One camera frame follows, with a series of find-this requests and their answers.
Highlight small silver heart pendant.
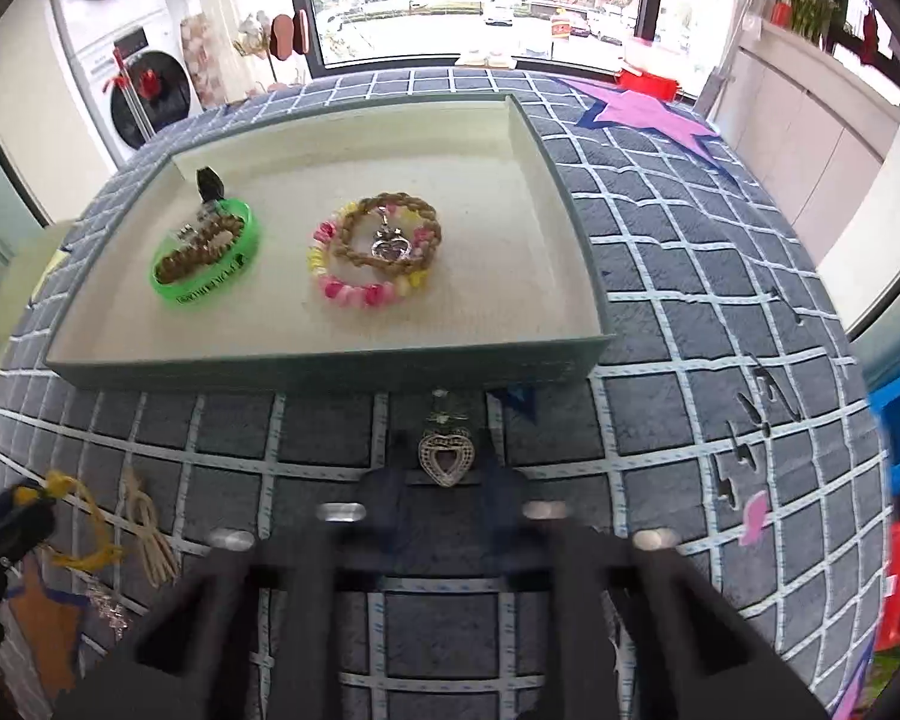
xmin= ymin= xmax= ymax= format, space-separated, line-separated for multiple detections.
xmin=370 ymin=220 xmax=415 ymax=261

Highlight ornament display stand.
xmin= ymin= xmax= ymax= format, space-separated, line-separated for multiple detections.
xmin=232 ymin=10 xmax=314 ymax=62

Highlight braided tan rope bracelet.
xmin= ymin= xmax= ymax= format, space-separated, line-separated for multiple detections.
xmin=331 ymin=193 xmax=443 ymax=276

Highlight brown wooden bead bracelet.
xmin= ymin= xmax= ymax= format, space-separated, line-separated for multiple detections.
xmin=154 ymin=220 xmax=246 ymax=287

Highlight white washing machine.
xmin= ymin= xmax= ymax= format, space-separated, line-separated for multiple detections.
xmin=73 ymin=13 xmax=197 ymax=167

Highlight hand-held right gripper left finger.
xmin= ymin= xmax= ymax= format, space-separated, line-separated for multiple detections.
xmin=55 ymin=431 xmax=422 ymax=720

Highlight beige sofa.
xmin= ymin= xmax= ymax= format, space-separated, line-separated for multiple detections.
xmin=0 ymin=227 xmax=70 ymax=365

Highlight stone pattern folded board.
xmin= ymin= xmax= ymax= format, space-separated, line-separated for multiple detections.
xmin=179 ymin=13 xmax=231 ymax=111

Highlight green translucent bangle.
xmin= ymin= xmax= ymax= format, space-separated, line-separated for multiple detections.
xmin=148 ymin=196 xmax=261 ymax=310

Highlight pink yellow bead bracelet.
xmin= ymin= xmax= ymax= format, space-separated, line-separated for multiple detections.
xmin=308 ymin=199 xmax=441 ymax=310

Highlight beige rope knot ornament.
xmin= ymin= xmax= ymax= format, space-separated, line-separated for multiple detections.
xmin=118 ymin=463 xmax=182 ymax=587

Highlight yellow cord flower bracelet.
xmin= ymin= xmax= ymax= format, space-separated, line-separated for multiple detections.
xmin=40 ymin=469 xmax=122 ymax=572

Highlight green potted plant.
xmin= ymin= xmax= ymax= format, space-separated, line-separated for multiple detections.
xmin=763 ymin=0 xmax=842 ymax=47

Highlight white cabinet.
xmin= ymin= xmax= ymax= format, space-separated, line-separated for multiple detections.
xmin=711 ymin=17 xmax=900 ymax=265

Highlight green jewelry tray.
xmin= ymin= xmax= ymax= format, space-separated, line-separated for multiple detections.
xmin=43 ymin=88 xmax=617 ymax=392

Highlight red bucket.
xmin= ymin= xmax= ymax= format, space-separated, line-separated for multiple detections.
xmin=617 ymin=63 xmax=681 ymax=100

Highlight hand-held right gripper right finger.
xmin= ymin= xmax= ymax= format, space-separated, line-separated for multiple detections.
xmin=480 ymin=430 xmax=835 ymax=720

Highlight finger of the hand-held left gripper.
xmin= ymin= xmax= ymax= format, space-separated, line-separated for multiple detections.
xmin=0 ymin=484 xmax=59 ymax=565

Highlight white shoes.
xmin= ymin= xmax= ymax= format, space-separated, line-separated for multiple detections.
xmin=456 ymin=48 xmax=516 ymax=70

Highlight silver filigree heart pendant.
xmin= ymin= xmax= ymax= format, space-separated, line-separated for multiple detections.
xmin=417 ymin=388 xmax=476 ymax=490

